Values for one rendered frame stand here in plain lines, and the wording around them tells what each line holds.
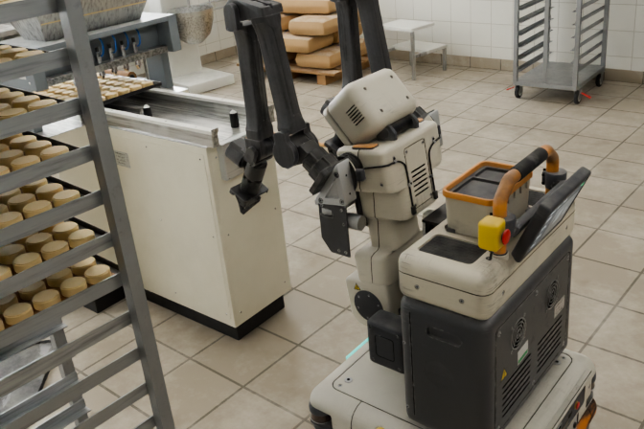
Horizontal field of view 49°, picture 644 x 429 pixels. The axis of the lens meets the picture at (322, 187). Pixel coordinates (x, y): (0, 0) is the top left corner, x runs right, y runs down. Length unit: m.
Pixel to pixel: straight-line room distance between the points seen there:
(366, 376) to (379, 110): 0.82
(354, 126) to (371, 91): 0.10
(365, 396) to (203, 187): 0.97
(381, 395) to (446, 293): 0.54
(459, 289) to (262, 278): 1.34
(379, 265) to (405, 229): 0.13
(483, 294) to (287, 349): 1.32
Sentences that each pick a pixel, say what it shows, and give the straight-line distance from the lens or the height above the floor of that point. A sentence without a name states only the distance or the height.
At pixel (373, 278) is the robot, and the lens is 2.03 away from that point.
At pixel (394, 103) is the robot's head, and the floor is 1.09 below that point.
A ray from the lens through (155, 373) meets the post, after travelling 1.57.
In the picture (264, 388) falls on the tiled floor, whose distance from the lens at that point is 2.65.
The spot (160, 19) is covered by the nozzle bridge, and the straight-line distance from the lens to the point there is 3.21.
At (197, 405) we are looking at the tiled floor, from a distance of 2.64.
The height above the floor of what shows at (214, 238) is 0.47.
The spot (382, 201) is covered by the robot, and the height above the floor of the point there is 0.84.
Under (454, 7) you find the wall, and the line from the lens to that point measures 6.60.
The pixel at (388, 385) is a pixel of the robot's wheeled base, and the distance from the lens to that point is 2.16.
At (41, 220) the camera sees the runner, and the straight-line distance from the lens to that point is 1.35.
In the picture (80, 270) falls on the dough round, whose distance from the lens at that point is 1.54.
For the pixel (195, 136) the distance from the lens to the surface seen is 2.53.
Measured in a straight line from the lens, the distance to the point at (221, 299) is 2.80.
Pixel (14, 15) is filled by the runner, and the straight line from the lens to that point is 1.28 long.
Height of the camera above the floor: 1.65
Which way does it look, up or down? 23 degrees down
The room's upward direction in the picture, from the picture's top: 6 degrees counter-clockwise
